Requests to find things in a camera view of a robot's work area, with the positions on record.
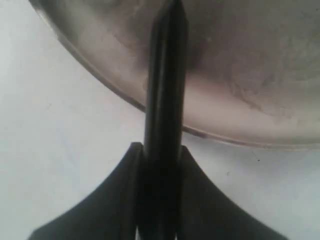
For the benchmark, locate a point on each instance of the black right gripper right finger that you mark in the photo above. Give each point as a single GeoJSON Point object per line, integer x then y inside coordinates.
{"type": "Point", "coordinates": [206, 213]}

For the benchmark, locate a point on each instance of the round steel plate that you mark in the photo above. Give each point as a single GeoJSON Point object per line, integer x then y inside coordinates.
{"type": "Point", "coordinates": [253, 71]}

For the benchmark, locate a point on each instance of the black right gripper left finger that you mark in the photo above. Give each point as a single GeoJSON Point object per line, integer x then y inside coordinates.
{"type": "Point", "coordinates": [108, 213]}

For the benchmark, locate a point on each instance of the black kitchen knife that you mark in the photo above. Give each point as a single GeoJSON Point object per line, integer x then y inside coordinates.
{"type": "Point", "coordinates": [160, 175]}

